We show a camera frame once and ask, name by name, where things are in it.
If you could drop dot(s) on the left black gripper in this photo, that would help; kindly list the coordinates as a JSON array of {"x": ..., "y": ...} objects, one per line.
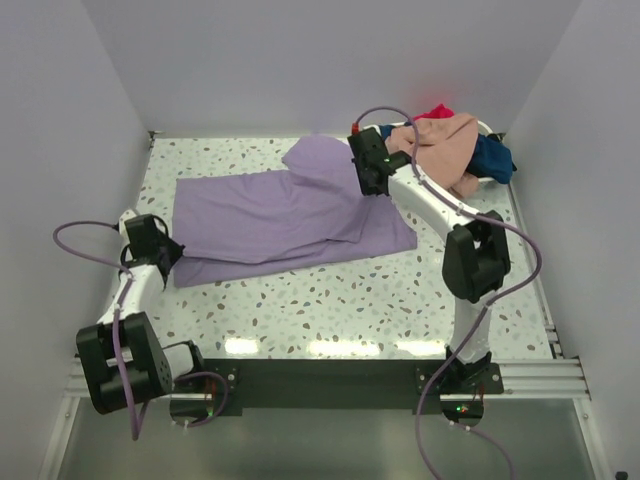
[{"x": 175, "y": 249}]

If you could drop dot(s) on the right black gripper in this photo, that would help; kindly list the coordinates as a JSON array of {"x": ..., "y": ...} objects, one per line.
[{"x": 366, "y": 191}]

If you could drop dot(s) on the lavender t shirt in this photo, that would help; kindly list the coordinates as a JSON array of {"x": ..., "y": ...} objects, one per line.
[{"x": 310, "y": 213}]

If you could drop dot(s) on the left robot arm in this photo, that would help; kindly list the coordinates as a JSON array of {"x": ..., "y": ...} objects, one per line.
[{"x": 125, "y": 328}]

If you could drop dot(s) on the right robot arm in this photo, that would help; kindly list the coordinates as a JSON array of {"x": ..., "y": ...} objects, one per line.
[{"x": 476, "y": 255}]

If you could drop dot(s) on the peach pink t shirt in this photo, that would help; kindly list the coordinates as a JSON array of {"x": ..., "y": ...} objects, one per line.
[{"x": 445, "y": 150}]

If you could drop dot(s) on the red t shirt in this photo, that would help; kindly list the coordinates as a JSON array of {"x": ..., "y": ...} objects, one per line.
[{"x": 440, "y": 111}]

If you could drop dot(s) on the white laundry basket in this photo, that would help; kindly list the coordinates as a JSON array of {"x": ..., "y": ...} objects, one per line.
[{"x": 451, "y": 151}]

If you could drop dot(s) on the navy blue t shirt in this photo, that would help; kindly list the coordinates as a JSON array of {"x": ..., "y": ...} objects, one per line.
[{"x": 495, "y": 157}]

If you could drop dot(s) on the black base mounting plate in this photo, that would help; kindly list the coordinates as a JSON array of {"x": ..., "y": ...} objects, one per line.
[{"x": 199, "y": 398}]

